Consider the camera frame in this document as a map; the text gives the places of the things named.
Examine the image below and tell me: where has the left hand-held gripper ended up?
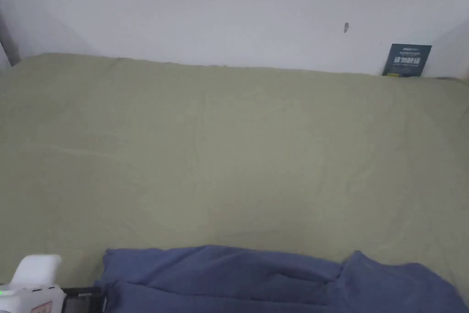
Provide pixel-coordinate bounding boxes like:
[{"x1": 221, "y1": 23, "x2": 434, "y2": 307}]
[{"x1": 0, "y1": 254, "x2": 108, "y2": 313}]

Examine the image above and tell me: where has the dark blue shirt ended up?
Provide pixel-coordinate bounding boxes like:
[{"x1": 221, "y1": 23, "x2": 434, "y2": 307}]
[{"x1": 93, "y1": 245, "x2": 469, "y2": 313}]

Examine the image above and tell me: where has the bed with pale green sheet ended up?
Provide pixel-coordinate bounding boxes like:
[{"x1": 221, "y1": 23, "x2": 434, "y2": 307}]
[{"x1": 0, "y1": 52, "x2": 469, "y2": 313}]

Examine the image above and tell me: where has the dark sign card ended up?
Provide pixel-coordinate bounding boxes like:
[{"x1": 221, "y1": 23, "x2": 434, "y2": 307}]
[{"x1": 382, "y1": 43, "x2": 433, "y2": 77}]

